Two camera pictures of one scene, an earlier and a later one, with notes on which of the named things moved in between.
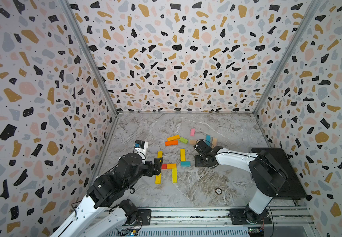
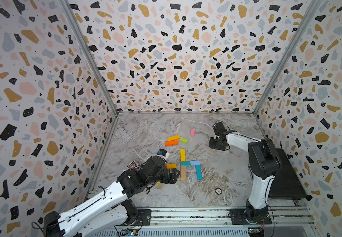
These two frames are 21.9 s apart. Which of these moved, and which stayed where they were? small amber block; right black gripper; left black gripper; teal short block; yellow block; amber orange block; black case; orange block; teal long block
Moved: teal long block; right black gripper; left black gripper
Stayed: black case; small amber block; yellow block; amber orange block; orange block; teal short block
